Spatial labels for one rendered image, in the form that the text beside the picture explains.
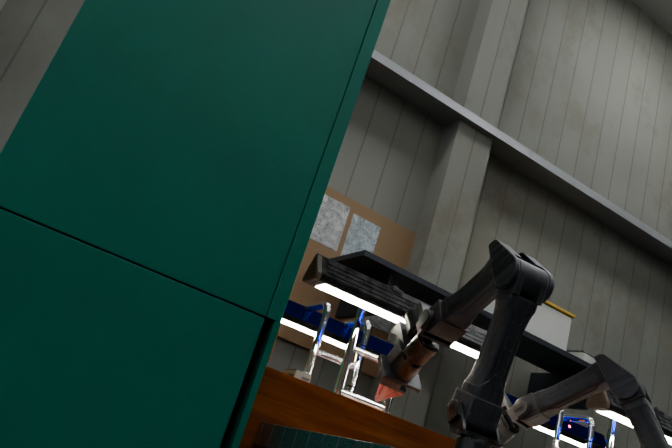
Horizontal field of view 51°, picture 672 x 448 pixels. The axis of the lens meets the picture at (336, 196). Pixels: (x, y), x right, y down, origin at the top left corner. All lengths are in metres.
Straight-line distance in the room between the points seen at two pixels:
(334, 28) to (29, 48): 2.67
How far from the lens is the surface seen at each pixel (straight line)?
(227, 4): 1.45
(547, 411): 1.88
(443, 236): 4.55
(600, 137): 6.13
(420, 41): 5.11
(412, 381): 1.61
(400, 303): 1.83
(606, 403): 2.24
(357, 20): 1.57
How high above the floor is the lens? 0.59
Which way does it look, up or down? 22 degrees up
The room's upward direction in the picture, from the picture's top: 19 degrees clockwise
